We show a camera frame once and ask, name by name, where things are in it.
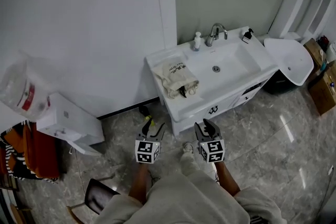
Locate person's right forearm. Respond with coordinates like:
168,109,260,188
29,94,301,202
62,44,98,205
213,161,241,196

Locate person's left forearm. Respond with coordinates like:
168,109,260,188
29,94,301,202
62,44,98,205
128,162,154,206

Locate orange cloth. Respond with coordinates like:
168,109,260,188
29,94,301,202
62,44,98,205
0,122,60,181

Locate person's beige trousers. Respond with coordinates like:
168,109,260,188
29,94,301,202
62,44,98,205
179,151,201,177

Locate white loose basin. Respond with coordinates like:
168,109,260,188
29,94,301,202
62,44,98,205
262,37,315,95

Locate large brown cardboard box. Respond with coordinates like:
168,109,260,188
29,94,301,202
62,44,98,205
308,60,336,116

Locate person's white shoe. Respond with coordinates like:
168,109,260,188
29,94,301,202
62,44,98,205
182,142,195,154

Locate black pump bottle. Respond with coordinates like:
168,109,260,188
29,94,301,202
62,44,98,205
241,28,255,44

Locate white pump bottle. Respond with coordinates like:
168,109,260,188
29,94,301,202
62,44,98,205
193,31,203,52

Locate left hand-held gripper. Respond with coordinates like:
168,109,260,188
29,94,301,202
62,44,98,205
134,121,166,165

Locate person's beige shirt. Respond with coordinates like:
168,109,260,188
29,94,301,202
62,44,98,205
94,170,288,224

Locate white water dispenser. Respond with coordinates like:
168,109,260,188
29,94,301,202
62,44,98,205
36,92,106,157

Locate thin white cable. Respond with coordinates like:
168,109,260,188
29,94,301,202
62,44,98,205
69,146,88,194

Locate black chair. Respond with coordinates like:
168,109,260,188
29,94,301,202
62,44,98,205
66,177,121,224

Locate black white striped cloth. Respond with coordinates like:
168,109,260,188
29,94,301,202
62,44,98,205
0,125,59,185

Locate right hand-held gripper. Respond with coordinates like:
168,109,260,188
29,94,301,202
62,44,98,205
194,118,226,164

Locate wooden rack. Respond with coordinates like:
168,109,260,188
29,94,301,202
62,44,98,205
0,173,35,224

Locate black yellow tool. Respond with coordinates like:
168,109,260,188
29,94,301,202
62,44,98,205
138,104,155,125

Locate white vanity sink cabinet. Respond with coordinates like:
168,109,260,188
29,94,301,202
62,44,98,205
144,26,280,137

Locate white toilet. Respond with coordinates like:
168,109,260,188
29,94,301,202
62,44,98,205
326,41,336,62

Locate clear plastic bag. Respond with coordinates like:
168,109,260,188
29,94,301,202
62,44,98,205
0,51,52,122

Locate beige cloth bag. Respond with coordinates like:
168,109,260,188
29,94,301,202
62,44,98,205
152,60,201,99

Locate chrome faucet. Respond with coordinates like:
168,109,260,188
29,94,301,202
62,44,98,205
205,23,228,48

